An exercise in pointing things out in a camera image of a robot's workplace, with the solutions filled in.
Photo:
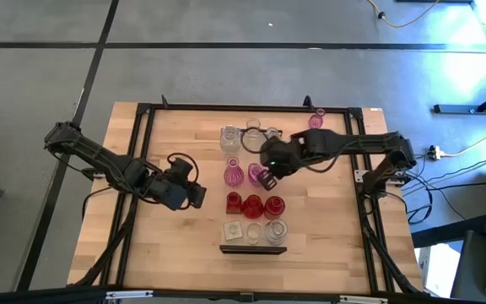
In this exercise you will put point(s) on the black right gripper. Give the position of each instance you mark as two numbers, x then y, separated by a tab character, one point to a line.
283	154

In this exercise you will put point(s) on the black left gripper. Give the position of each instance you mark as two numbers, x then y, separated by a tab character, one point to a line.
177	186

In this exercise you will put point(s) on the pink round glass vase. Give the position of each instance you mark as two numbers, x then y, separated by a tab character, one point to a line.
253	173

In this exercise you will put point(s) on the red ribbed cylindrical glass vase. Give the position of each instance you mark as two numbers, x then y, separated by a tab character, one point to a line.
274	207

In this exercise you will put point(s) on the red bulbous glass vase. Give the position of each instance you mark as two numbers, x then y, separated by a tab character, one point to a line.
252	207

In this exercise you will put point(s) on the red square glass vase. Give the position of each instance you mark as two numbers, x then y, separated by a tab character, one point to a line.
233	203

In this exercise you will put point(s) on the pink tall conical glass vase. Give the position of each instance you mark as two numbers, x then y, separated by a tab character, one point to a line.
233	175

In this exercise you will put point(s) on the clear small square glass vase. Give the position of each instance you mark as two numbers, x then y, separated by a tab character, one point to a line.
233	230

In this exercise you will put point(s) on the clear cut-glass bulbous vase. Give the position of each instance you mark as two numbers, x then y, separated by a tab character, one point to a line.
277	232

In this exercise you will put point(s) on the clear small round glass vase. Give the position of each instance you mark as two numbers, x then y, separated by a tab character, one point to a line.
254	233

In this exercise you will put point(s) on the clear tall square glass bottle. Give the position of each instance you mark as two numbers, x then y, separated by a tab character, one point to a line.
229	141

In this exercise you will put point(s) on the clear ribbed glass vase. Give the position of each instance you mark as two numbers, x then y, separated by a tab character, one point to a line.
252	123

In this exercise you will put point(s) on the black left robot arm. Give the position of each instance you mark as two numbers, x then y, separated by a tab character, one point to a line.
99	156

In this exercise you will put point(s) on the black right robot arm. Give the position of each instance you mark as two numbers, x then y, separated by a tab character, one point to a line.
352	143

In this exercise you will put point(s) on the light wooden tray board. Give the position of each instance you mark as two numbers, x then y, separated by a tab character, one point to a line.
251	249

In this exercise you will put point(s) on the purple-pink ribbed glass vase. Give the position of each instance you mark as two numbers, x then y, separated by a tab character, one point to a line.
315	121

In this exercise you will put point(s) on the white mounting plate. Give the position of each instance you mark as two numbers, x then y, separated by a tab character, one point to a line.
360	175

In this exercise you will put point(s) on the white power strip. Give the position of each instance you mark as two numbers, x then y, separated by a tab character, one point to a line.
435	152

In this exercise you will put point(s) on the black aluminium rig frame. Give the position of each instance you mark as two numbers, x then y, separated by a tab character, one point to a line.
209	107

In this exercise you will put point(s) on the silver metal bracket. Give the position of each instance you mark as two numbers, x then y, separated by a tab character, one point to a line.
129	294
363	300

